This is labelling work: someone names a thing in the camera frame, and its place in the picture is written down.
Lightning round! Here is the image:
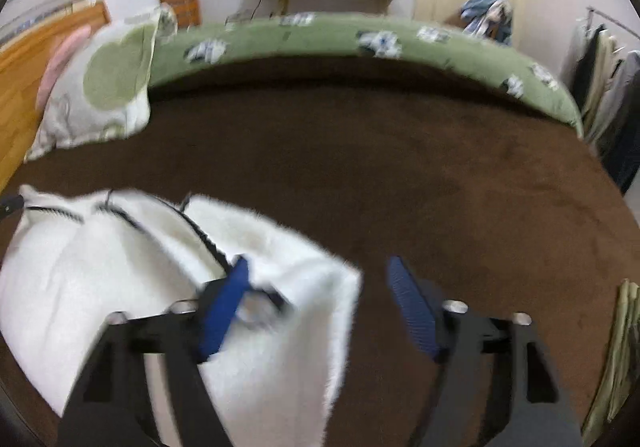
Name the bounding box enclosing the pile of clothes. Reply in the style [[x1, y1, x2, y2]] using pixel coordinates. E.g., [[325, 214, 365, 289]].
[[460, 0, 515, 45]]

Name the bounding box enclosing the green cow-print blanket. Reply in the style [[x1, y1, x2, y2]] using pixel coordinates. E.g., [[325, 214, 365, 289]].
[[149, 12, 585, 138]]

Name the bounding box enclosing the white green bear-print pillow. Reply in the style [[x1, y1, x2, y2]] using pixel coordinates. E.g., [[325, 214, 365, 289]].
[[24, 4, 178, 162]]

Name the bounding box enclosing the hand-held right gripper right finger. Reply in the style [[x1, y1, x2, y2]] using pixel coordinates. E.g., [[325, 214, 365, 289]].
[[386, 255, 583, 447]]

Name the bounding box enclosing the pink pillow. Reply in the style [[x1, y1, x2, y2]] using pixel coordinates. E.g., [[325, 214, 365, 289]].
[[36, 24, 93, 115]]

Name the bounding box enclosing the wooden headboard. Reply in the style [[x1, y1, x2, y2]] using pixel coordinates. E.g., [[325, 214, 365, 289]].
[[0, 0, 112, 192]]

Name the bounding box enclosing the wooden chair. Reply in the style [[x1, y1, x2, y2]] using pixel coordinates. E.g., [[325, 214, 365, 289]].
[[160, 0, 202, 30]]

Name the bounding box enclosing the row of hanging clothes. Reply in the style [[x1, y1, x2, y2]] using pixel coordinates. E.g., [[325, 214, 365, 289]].
[[565, 22, 640, 195]]

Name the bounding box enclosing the black clothes rack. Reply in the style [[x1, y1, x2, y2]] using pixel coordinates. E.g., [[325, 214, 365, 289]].
[[585, 6, 640, 40]]

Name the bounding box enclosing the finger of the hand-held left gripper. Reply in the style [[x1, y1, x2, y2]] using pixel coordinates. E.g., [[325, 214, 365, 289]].
[[0, 195, 26, 221]]

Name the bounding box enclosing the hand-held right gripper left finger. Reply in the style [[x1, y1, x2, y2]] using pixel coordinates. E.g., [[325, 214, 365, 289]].
[[57, 256, 251, 447]]

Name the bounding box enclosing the white navy-trimmed cardigan jacket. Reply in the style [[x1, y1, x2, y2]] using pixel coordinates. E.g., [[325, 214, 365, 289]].
[[0, 184, 363, 447]]

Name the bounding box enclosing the olive green cloth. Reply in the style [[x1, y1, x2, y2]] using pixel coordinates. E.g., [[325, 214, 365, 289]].
[[582, 278, 640, 445]]

